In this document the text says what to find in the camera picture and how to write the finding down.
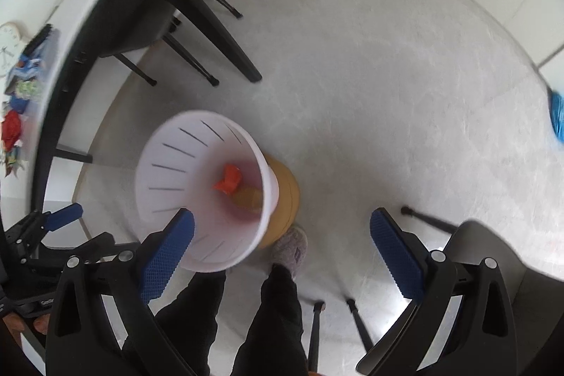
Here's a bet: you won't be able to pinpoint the yellow paper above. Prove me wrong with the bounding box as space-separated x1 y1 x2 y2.
4 145 23 178

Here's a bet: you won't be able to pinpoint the red paper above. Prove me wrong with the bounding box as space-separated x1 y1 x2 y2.
1 110 22 152
213 164 243 196

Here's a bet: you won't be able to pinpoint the pink plastic trash bin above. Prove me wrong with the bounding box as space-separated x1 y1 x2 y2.
130 111 279 272

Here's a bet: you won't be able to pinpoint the blue paper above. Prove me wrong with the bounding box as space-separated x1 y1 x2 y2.
8 94 30 115

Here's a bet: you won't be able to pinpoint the white green paper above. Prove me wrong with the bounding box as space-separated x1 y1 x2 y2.
13 79 42 100

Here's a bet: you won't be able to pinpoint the blue bird print box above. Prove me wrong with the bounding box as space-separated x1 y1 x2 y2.
5 51 45 94

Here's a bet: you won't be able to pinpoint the black ridged foam mat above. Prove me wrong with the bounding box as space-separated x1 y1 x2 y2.
22 24 53 58

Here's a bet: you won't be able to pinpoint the brown orange wrapper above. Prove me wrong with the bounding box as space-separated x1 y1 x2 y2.
231 185 263 213

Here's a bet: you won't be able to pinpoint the person's left hand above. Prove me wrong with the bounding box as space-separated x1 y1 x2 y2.
1 312 51 359

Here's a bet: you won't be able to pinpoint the grey slipper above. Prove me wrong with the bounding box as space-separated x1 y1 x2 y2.
271 225 308 279

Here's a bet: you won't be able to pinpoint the yellow round stool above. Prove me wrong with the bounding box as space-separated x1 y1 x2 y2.
257 154 300 249

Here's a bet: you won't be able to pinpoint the person's black trouser legs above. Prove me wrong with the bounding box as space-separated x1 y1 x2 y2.
120 262 310 376

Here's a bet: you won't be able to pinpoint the blue plastic bag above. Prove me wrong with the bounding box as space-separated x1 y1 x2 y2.
549 91 564 143

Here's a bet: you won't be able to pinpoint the white round wall clock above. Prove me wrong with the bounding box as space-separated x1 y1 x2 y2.
0 22 28 77

